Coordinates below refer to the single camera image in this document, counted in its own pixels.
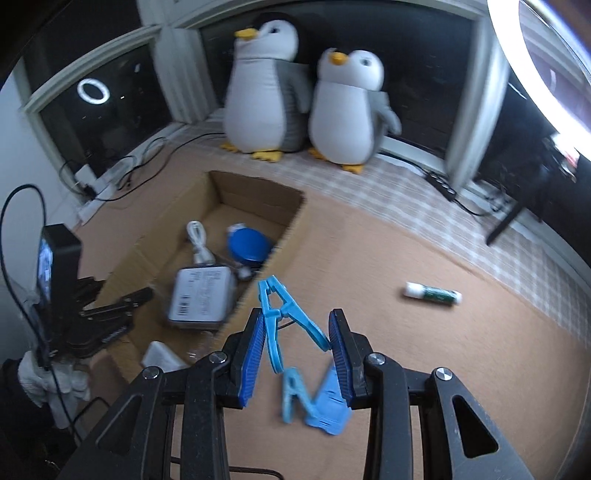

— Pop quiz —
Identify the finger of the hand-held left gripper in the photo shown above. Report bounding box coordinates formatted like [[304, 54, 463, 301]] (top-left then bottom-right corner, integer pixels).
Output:
[[81, 287, 154, 319]]

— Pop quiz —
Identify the white green glue stick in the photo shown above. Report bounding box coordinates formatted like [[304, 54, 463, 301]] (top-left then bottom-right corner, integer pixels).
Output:
[[404, 281, 463, 306]]

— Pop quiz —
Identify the white packet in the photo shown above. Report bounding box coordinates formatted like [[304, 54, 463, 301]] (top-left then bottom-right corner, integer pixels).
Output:
[[141, 340, 190, 374]]

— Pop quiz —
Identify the black power strip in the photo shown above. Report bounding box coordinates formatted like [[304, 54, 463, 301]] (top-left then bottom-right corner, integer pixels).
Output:
[[425, 170, 458, 201]]

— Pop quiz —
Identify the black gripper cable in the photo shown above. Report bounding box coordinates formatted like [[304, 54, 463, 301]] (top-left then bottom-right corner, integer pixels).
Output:
[[0, 184, 51, 370]]

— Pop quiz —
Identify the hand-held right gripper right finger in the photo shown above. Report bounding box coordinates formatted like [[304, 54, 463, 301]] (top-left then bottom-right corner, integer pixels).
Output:
[[328, 308, 536, 480]]

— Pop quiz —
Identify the white checkered cloth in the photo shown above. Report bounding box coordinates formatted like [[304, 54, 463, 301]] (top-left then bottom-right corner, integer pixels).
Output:
[[203, 115, 591, 333]]

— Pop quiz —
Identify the ring light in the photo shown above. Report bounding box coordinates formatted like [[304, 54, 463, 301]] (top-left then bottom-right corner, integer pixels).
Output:
[[487, 0, 591, 162]]

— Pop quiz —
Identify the person's left forearm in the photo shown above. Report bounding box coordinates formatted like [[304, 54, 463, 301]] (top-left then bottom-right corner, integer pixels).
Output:
[[0, 360, 77, 480]]

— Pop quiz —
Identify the brown cardboard box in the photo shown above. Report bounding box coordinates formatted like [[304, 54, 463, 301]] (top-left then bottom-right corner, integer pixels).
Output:
[[95, 170, 306, 384]]

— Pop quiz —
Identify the black tripod stand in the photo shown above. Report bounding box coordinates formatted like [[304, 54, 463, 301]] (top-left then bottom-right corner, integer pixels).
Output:
[[485, 138, 580, 246]]

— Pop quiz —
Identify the silver metal tin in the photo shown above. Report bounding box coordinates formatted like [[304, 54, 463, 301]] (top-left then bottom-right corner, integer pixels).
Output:
[[167, 265, 238, 330]]

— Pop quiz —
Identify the white cable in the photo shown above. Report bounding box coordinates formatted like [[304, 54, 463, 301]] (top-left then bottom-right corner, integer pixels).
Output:
[[186, 220, 218, 266]]

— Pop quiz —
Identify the large penguin plush toy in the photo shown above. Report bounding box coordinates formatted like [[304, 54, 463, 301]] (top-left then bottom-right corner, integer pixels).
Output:
[[221, 13, 315, 163]]

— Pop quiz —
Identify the small penguin plush toy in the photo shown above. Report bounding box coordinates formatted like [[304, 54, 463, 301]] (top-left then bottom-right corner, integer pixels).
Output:
[[307, 47, 402, 175]]

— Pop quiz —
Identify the white power strip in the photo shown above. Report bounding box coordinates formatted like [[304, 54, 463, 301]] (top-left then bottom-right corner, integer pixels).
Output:
[[76, 157, 139, 222]]

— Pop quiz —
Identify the long black cable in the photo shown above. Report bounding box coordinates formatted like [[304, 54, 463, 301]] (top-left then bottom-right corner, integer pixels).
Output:
[[115, 131, 225, 185]]

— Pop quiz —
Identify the blue plastic peg clip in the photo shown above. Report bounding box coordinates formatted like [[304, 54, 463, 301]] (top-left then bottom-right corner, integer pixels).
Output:
[[257, 275, 352, 435]]

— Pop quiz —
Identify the black power strip cable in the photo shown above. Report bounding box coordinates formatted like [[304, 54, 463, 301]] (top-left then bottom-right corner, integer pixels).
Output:
[[455, 194, 492, 219]]

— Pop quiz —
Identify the person's left hand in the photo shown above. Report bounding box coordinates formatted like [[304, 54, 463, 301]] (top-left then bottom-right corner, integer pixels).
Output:
[[18, 351, 90, 430]]

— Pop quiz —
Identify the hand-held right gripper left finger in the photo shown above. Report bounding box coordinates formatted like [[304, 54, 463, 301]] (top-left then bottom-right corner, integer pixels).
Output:
[[58, 308, 266, 480]]

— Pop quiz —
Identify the black cable with plug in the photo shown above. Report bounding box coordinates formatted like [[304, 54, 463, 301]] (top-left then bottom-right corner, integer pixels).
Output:
[[59, 159, 95, 200]]

